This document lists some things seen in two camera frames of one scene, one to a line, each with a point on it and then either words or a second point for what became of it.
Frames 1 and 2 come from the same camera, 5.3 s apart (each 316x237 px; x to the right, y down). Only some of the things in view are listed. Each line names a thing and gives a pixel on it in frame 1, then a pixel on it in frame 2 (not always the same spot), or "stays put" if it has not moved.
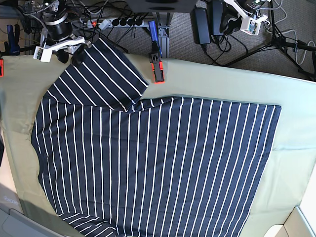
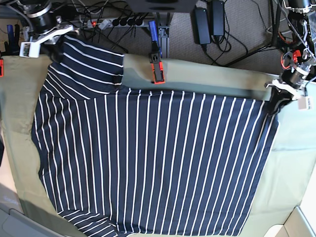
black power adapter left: x=200 y=25 stays put
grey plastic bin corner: x=13 y=223 stays put
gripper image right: x=245 y=22 → x=284 y=86
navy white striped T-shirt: x=165 y=167 stays put
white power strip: x=116 y=22 stays put
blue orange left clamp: x=12 y=47 stays put
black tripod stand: x=276 y=42 → x=275 y=16
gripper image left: x=73 y=45 → x=57 y=51
